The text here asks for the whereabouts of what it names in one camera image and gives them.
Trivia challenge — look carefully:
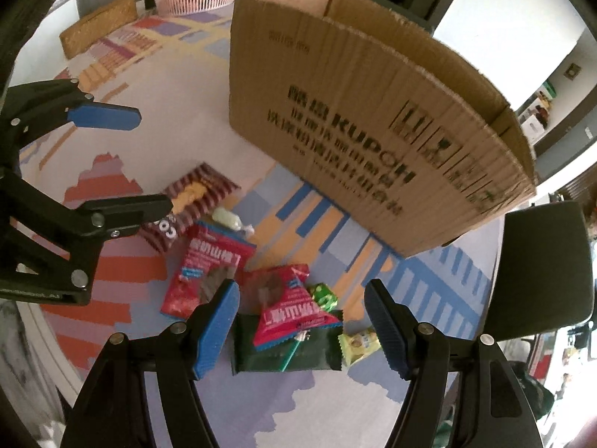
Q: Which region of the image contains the pale green candy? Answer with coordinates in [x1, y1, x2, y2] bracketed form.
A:
[212, 206, 254, 238]

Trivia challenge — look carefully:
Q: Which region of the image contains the black chair right side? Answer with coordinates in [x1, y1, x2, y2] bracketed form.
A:
[483, 200, 595, 341]

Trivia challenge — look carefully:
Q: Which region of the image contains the brown cardboard box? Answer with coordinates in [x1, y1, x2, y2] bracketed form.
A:
[230, 0, 536, 256]

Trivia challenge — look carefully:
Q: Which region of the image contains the red hawthorn snack pack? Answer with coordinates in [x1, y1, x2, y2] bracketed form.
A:
[161, 221, 256, 320]

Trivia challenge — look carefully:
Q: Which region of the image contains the red pink snack pack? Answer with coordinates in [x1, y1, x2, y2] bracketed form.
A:
[240, 264, 341, 350]

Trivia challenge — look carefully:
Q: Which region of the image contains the woven straw mat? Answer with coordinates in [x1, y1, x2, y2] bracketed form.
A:
[59, 0, 138, 60]

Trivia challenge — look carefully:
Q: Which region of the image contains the green lollipop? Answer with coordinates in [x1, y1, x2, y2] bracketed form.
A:
[279, 283, 338, 372]

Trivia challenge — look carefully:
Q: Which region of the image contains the dark green snack pack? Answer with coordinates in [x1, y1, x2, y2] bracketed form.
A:
[232, 311, 343, 375]

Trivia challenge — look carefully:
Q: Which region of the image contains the brown striped Costa snack pack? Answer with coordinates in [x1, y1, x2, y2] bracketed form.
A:
[139, 162, 240, 254]

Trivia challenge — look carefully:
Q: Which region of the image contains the colourful patterned tablecloth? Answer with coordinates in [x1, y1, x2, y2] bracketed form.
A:
[13, 9, 501, 447]

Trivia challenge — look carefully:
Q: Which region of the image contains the yellow green candy pack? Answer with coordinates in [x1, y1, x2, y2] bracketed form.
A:
[338, 327, 381, 367]

